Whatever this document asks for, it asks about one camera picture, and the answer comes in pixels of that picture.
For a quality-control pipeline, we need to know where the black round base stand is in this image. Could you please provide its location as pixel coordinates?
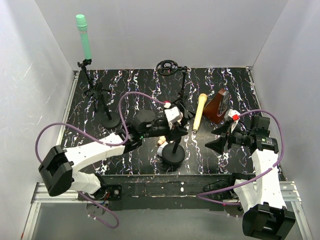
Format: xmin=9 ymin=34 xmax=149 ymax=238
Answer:
xmin=160 ymin=140 xmax=186 ymax=166
xmin=94 ymin=82 xmax=120 ymax=130

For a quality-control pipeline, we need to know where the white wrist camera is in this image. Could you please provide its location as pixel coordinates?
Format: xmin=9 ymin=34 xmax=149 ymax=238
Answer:
xmin=164 ymin=101 xmax=183 ymax=129
xmin=224 ymin=109 xmax=240 ymax=133

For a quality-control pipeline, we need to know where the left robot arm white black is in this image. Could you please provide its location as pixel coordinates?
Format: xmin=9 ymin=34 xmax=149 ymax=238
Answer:
xmin=38 ymin=103 xmax=195 ymax=200

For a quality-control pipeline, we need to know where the green microphone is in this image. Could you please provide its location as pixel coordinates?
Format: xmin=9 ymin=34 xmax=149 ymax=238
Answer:
xmin=75 ymin=14 xmax=92 ymax=60

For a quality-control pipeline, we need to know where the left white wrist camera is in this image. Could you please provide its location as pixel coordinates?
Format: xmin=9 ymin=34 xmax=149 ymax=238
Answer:
xmin=164 ymin=101 xmax=183 ymax=129

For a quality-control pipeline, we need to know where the black shock mount tripod stand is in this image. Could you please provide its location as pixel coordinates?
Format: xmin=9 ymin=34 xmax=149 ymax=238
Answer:
xmin=153 ymin=59 xmax=193 ymax=112

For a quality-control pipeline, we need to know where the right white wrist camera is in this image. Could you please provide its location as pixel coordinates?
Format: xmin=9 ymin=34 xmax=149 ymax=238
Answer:
xmin=224 ymin=109 xmax=240 ymax=133

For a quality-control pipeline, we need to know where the pink microphone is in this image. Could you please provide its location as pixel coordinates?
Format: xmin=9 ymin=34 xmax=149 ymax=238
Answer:
xmin=157 ymin=136 xmax=167 ymax=146

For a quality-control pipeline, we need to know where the yellow microphone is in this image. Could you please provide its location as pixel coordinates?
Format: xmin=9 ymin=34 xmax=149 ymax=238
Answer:
xmin=192 ymin=93 xmax=208 ymax=132

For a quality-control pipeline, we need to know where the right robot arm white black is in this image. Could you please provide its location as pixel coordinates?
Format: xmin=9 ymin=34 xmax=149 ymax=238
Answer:
xmin=205 ymin=115 xmax=296 ymax=240

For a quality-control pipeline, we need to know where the brown wooden metronome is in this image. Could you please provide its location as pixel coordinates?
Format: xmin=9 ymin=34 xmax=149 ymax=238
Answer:
xmin=203 ymin=88 xmax=229 ymax=124

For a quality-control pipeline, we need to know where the white microphone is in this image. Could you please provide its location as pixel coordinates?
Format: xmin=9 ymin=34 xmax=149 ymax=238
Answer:
xmin=157 ymin=145 xmax=164 ymax=157

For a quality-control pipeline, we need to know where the black tripod clip stand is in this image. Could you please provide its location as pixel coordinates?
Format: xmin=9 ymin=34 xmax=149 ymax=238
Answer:
xmin=77 ymin=59 xmax=112 ymax=114

